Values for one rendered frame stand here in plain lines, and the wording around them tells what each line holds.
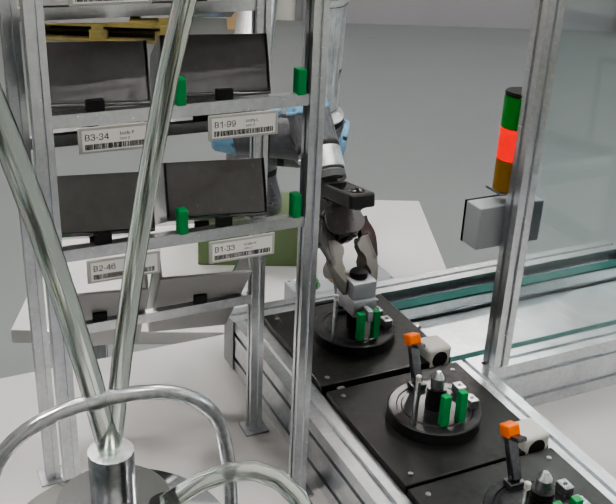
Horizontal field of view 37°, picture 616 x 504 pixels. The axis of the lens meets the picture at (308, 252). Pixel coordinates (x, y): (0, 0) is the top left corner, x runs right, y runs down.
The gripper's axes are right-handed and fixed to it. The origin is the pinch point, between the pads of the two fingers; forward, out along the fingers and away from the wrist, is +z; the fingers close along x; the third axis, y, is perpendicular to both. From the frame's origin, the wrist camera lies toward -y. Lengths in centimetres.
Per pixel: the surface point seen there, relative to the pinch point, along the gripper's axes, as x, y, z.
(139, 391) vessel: 59, -89, 18
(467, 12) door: -457, 535, -323
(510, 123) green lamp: -16.7, -28.6, -15.0
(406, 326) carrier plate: -10.2, 6.6, 8.0
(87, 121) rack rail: 48, -41, -17
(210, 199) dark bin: 31.7, -28.0, -9.7
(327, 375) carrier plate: 9.8, -0.2, 13.7
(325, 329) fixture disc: 5.1, 6.5, 5.6
